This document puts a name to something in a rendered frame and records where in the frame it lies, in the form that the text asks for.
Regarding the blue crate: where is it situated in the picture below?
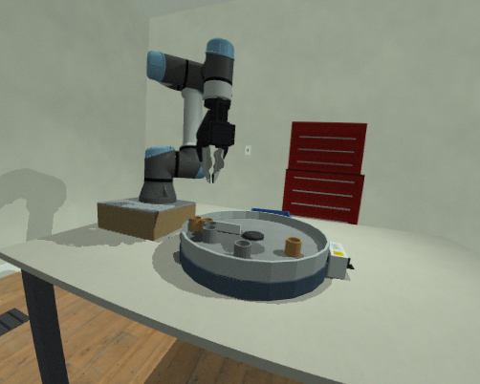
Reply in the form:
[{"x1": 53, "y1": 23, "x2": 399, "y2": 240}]
[{"x1": 251, "y1": 208, "x2": 292, "y2": 218}]

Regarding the bronze bushing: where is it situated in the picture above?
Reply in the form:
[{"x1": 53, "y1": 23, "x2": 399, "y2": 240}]
[
  {"x1": 200, "y1": 218, "x2": 213, "y2": 233},
  {"x1": 284, "y1": 237, "x2": 302, "y2": 258},
  {"x1": 189, "y1": 216, "x2": 202, "y2": 231}
]

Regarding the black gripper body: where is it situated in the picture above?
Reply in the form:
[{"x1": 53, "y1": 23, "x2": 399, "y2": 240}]
[{"x1": 200, "y1": 97, "x2": 235, "y2": 148}]

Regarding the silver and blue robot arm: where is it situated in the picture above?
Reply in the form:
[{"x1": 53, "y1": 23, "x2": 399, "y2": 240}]
[{"x1": 139, "y1": 38, "x2": 234, "y2": 204}]

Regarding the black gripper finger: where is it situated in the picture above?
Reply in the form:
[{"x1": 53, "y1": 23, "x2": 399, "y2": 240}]
[
  {"x1": 211, "y1": 145, "x2": 229, "y2": 183},
  {"x1": 196, "y1": 136, "x2": 212, "y2": 183}
]

